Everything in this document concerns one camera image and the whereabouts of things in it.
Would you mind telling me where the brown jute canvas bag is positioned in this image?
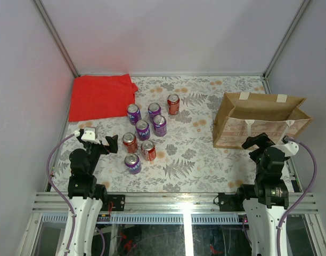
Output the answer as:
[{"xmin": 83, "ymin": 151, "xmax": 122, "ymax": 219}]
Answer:
[{"xmin": 213, "ymin": 92, "xmax": 313, "ymax": 149}]

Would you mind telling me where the purple fanta can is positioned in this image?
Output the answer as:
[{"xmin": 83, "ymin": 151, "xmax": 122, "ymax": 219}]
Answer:
[
  {"xmin": 127, "ymin": 104, "xmax": 142, "ymax": 125},
  {"xmin": 153, "ymin": 115, "xmax": 167, "ymax": 137},
  {"xmin": 135, "ymin": 119, "xmax": 150, "ymax": 141},
  {"xmin": 148, "ymin": 102, "xmax": 161, "ymax": 122},
  {"xmin": 124, "ymin": 153, "xmax": 142, "ymax": 174}
]

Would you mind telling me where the red coke can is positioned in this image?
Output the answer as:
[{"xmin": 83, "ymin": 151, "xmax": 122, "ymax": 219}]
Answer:
[
  {"xmin": 167, "ymin": 94, "xmax": 180, "ymax": 115},
  {"xmin": 141, "ymin": 140, "xmax": 156, "ymax": 161},
  {"xmin": 123, "ymin": 132, "xmax": 138, "ymax": 153}
]

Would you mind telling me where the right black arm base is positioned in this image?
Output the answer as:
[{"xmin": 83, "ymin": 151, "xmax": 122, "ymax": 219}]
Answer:
[{"xmin": 213, "ymin": 193, "xmax": 245, "ymax": 212}]

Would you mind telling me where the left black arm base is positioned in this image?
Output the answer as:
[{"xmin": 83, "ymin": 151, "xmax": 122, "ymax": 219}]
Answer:
[{"xmin": 101, "ymin": 194, "xmax": 126, "ymax": 213}]

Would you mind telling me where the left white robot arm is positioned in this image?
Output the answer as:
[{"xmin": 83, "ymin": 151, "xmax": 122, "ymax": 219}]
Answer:
[{"xmin": 58, "ymin": 130, "xmax": 118, "ymax": 255}]

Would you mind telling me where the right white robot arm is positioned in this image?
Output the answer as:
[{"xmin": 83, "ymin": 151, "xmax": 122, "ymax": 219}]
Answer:
[{"xmin": 235, "ymin": 133, "xmax": 289, "ymax": 255}]

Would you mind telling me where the purple fanta can front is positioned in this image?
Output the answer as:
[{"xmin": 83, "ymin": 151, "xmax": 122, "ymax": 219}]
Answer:
[{"xmin": 124, "ymin": 153, "xmax": 142, "ymax": 174}]

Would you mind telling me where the red coke can front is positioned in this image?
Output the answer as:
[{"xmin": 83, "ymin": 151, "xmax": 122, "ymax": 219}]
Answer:
[{"xmin": 141, "ymin": 140, "xmax": 156, "ymax": 161}]

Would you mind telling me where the red folded cloth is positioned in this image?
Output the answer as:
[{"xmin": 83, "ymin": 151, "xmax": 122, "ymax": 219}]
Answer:
[{"xmin": 69, "ymin": 74, "xmax": 138, "ymax": 122}]

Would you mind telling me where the floral patterned tablecloth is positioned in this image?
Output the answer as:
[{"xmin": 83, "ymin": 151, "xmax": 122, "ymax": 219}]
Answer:
[{"xmin": 50, "ymin": 76, "xmax": 297, "ymax": 193}]

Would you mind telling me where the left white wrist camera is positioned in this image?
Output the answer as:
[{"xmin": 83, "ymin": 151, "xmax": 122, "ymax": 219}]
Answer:
[{"xmin": 74, "ymin": 126, "xmax": 102, "ymax": 144}]

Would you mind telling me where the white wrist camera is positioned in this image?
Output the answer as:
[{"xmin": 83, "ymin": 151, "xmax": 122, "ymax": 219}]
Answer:
[
  {"xmin": 74, "ymin": 126, "xmax": 102, "ymax": 144},
  {"xmin": 273, "ymin": 135, "xmax": 299, "ymax": 158}
]

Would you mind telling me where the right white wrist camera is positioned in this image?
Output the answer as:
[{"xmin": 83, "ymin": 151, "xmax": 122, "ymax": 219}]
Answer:
[{"xmin": 273, "ymin": 135, "xmax": 299, "ymax": 158}]

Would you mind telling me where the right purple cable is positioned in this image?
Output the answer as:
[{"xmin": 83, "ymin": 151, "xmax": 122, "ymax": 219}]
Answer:
[{"xmin": 276, "ymin": 137, "xmax": 317, "ymax": 256}]

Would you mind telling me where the purple cable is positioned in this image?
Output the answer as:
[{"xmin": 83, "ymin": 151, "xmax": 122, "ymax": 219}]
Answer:
[
  {"xmin": 276, "ymin": 137, "xmax": 317, "ymax": 256},
  {"xmin": 47, "ymin": 133, "xmax": 78, "ymax": 256}
]

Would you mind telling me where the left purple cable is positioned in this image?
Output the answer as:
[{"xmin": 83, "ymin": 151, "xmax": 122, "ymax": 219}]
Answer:
[{"xmin": 47, "ymin": 133, "xmax": 78, "ymax": 256}]

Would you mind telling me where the aluminium front rail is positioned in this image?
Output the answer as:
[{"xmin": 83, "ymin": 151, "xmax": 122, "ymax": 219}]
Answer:
[{"xmin": 32, "ymin": 191, "xmax": 320, "ymax": 214}]

